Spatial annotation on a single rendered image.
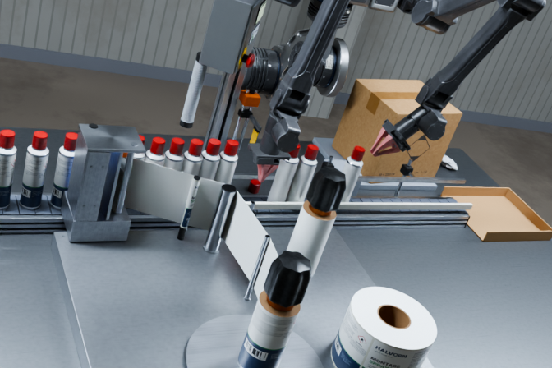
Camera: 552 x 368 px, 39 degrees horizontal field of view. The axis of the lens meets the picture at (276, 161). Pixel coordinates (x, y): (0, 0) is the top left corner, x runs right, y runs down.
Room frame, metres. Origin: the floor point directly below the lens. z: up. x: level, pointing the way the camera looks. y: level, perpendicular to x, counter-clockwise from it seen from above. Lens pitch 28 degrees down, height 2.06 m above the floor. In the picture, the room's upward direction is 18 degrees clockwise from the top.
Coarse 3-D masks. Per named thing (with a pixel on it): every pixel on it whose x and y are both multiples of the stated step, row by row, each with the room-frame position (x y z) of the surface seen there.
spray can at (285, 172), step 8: (288, 152) 1.95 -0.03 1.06; (296, 152) 1.95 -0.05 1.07; (280, 160) 1.95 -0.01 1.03; (296, 160) 1.95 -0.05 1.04; (280, 168) 1.94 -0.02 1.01; (288, 168) 1.93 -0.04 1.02; (296, 168) 1.95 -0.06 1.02; (280, 176) 1.94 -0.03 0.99; (288, 176) 1.94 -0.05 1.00; (272, 184) 1.96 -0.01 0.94; (280, 184) 1.93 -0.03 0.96; (288, 184) 1.94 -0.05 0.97; (272, 192) 1.94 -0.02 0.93; (280, 192) 1.93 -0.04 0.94; (272, 200) 1.94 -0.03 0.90; (280, 200) 1.94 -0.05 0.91
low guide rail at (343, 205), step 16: (256, 208) 1.88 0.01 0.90; (272, 208) 1.90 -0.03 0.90; (288, 208) 1.93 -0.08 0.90; (352, 208) 2.04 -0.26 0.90; (368, 208) 2.07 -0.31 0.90; (384, 208) 2.10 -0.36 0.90; (400, 208) 2.14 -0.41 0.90; (416, 208) 2.17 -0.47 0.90; (432, 208) 2.20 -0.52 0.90; (448, 208) 2.24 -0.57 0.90; (464, 208) 2.27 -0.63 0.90
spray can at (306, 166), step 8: (312, 152) 1.97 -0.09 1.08; (304, 160) 1.96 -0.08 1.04; (312, 160) 1.97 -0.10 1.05; (304, 168) 1.96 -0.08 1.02; (312, 168) 1.96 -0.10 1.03; (296, 176) 1.97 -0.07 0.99; (304, 176) 1.96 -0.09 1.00; (312, 176) 1.98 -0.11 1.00; (296, 184) 1.96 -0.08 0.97; (304, 184) 1.96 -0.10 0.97; (288, 192) 1.97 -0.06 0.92; (296, 192) 1.96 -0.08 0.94; (304, 192) 1.96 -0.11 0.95; (288, 200) 1.96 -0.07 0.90; (296, 200) 1.96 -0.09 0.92
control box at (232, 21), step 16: (224, 0) 1.82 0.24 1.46; (240, 0) 1.82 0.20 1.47; (256, 0) 1.87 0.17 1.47; (224, 16) 1.82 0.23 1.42; (240, 16) 1.82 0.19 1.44; (208, 32) 1.82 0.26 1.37; (224, 32) 1.82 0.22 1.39; (240, 32) 1.82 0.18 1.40; (208, 48) 1.82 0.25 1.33; (224, 48) 1.82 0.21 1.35; (240, 48) 1.82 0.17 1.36; (208, 64) 1.82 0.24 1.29; (224, 64) 1.82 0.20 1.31; (240, 64) 1.84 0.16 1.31
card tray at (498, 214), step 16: (448, 192) 2.46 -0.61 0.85; (464, 192) 2.49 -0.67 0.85; (480, 192) 2.53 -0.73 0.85; (496, 192) 2.57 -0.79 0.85; (512, 192) 2.58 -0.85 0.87; (480, 208) 2.44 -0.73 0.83; (496, 208) 2.48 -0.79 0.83; (512, 208) 2.52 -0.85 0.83; (528, 208) 2.50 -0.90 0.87; (480, 224) 2.32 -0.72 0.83; (496, 224) 2.36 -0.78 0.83; (512, 224) 2.40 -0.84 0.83; (528, 224) 2.44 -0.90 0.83; (544, 224) 2.42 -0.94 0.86; (496, 240) 2.25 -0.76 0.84; (512, 240) 2.29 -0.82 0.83; (528, 240) 2.33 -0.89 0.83; (544, 240) 2.37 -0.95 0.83
